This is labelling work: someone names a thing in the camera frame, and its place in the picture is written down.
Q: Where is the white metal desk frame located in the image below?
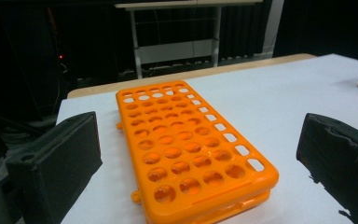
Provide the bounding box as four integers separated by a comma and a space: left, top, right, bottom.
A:
115, 0, 264, 80

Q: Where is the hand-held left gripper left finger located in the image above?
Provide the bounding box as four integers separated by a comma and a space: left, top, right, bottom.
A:
5, 111, 103, 224

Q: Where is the orange plastic test tube rack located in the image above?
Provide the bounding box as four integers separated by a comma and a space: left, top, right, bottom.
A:
115, 80, 280, 224

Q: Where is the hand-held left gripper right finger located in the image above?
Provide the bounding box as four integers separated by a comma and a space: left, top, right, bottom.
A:
296, 112, 358, 224

